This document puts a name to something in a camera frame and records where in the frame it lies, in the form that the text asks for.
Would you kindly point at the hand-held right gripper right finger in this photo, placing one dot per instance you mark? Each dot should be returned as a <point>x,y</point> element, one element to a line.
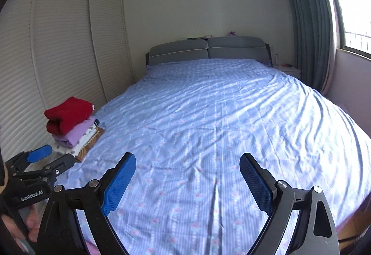
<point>256,182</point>

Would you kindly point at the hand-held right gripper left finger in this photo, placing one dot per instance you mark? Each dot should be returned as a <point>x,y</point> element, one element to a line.
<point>121,185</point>

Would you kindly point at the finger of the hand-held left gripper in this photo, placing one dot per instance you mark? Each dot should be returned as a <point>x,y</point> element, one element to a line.
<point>58,166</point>
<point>39,153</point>

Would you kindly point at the red cartoon mouse sweater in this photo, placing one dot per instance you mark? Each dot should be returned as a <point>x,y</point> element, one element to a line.
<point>68,114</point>

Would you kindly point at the person's left hand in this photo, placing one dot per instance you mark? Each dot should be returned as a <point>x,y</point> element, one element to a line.
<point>30,223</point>

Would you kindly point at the folded white garment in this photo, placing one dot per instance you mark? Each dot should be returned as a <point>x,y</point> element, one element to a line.
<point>84,140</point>

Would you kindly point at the folded purple garment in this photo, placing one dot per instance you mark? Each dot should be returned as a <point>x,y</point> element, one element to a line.
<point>76,134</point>

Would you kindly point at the folded brown plaid garment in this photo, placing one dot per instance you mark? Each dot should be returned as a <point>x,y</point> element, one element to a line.
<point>91,143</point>

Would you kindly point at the blue floral bed sheet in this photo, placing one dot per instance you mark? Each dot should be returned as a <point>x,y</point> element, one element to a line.
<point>217,127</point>

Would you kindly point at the cream louvered wardrobe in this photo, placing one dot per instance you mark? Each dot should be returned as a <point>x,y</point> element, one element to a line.
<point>63,55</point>

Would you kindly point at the white nightstand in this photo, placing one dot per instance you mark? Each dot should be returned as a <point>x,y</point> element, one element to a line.
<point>289,71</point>

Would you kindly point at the grey padded headboard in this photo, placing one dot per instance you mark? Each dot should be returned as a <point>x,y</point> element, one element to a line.
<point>208,50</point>

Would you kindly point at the small purple figurine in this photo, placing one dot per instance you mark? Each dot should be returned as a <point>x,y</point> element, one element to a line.
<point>232,33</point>

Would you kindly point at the dark flat book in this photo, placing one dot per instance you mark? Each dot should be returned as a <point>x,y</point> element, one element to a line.
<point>197,38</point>

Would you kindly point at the teal curtain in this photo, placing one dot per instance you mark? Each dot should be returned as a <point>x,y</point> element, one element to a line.
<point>311,26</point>

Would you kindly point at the window with metal bars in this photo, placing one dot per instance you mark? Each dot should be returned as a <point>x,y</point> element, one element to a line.
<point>350,5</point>

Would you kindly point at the wooden bed frame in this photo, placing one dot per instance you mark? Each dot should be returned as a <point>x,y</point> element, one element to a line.
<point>355,226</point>

